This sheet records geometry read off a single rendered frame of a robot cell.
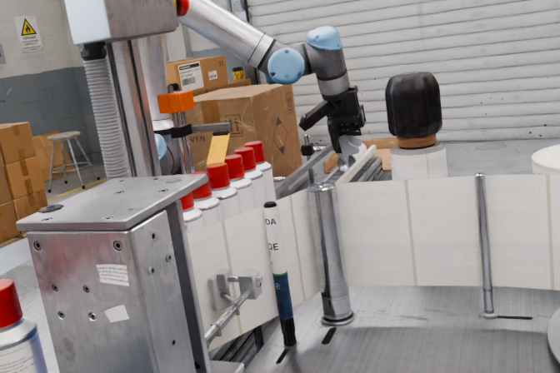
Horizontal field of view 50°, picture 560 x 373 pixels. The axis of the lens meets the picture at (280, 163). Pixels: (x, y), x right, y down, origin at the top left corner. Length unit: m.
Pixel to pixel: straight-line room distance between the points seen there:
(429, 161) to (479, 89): 4.38
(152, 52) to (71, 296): 0.98
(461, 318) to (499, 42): 4.50
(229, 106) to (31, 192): 3.20
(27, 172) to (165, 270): 4.11
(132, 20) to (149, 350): 0.45
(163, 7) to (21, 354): 0.47
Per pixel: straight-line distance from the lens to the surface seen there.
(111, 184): 0.61
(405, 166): 0.93
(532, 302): 0.87
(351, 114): 1.49
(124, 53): 0.96
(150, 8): 0.83
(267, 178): 1.05
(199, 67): 4.97
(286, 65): 1.26
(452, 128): 5.40
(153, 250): 0.50
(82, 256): 0.51
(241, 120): 1.55
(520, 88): 5.24
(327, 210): 0.76
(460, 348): 0.76
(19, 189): 4.57
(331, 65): 1.42
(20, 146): 4.59
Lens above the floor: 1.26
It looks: 12 degrees down
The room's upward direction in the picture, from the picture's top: 8 degrees counter-clockwise
